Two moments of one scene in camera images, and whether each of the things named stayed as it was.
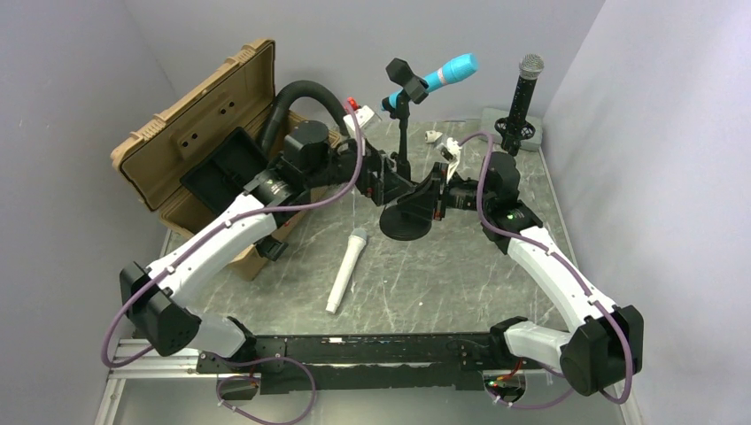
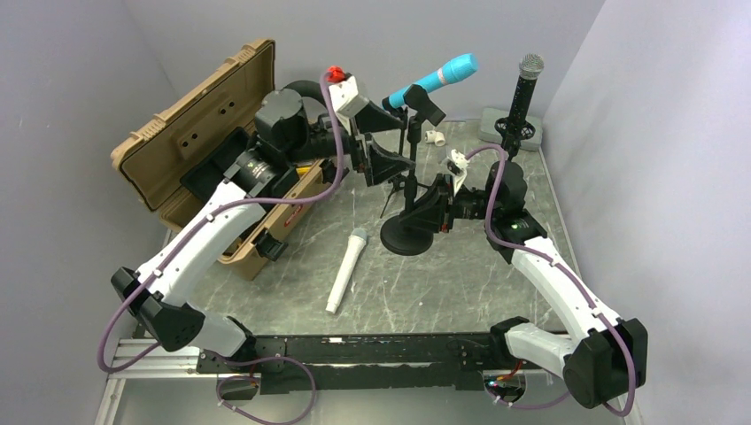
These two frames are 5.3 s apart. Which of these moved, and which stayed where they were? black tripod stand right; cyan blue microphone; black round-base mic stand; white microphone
Moved: black round-base mic stand
Stayed: cyan blue microphone; black tripod stand right; white microphone
